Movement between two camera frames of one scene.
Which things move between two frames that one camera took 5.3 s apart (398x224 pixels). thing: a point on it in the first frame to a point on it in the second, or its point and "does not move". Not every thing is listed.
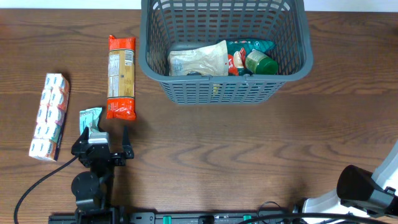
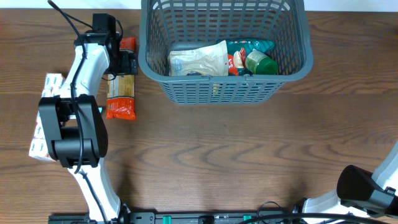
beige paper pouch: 211,60 does not move
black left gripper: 120,159 to 130,66
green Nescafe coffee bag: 237,50 does not move
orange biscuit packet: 120,102 does not move
